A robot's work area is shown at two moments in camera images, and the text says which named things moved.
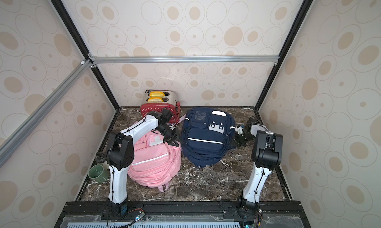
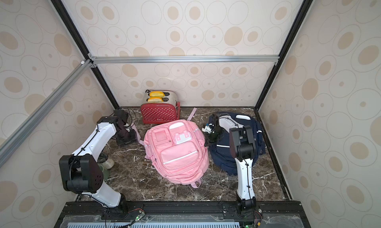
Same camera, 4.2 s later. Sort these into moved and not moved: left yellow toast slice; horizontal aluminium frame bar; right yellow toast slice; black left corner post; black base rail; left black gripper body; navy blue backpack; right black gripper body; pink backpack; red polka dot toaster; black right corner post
Moved: pink backpack; right black gripper body; navy blue backpack; left black gripper body
Not moved: black right corner post; left yellow toast slice; black base rail; horizontal aluminium frame bar; right yellow toast slice; red polka dot toaster; black left corner post
